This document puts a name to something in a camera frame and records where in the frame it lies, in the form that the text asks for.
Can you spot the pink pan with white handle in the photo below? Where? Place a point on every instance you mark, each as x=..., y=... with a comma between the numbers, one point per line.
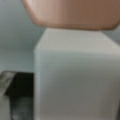
x=76, y=62

